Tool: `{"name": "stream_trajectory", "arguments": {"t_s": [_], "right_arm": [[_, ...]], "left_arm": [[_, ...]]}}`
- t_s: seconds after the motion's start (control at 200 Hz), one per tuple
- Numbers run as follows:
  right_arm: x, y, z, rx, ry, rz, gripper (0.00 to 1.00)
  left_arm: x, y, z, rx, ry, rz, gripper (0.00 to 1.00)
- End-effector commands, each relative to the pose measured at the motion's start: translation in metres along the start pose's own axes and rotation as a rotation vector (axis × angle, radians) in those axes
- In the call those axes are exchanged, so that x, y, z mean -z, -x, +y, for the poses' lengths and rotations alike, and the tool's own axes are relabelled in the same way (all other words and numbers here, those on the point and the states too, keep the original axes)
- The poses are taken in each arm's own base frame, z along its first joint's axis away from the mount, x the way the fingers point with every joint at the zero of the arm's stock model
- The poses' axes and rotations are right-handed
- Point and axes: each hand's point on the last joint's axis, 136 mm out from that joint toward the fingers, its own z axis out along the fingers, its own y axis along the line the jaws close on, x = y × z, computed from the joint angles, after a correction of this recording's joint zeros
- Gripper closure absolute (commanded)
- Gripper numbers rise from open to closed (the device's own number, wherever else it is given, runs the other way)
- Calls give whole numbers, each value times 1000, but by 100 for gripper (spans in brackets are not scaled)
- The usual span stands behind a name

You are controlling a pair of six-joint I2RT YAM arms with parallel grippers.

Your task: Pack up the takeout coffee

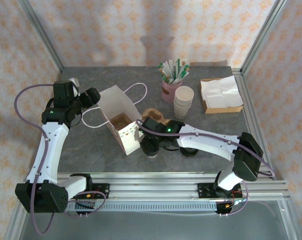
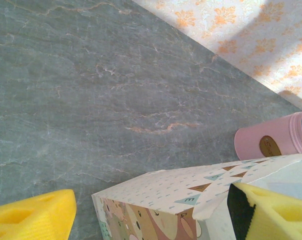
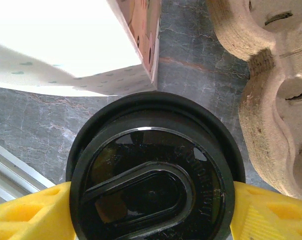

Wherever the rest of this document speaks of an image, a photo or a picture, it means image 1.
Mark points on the black plastic cup lid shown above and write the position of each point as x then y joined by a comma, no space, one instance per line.
152,148
188,153

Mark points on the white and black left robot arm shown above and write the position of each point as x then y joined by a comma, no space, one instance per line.
49,150

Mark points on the pink canister with oval label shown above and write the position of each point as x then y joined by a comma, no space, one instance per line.
168,93

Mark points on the brown-tipped wrapped stirrer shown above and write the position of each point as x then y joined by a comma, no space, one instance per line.
163,75
183,65

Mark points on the white wrapped straw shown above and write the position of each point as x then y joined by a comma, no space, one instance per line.
172,66
168,70

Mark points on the wooden napkin tray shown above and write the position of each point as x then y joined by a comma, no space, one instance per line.
223,109

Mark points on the white paper napkin stack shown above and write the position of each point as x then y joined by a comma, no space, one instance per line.
221,92

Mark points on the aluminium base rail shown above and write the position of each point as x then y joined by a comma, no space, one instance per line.
151,186

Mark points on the aluminium frame post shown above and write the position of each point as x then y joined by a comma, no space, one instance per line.
42,35
263,35

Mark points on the aluminium side rail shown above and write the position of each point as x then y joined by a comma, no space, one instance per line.
256,125

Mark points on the aluminium frame leg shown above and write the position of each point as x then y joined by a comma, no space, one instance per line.
288,220
12,227

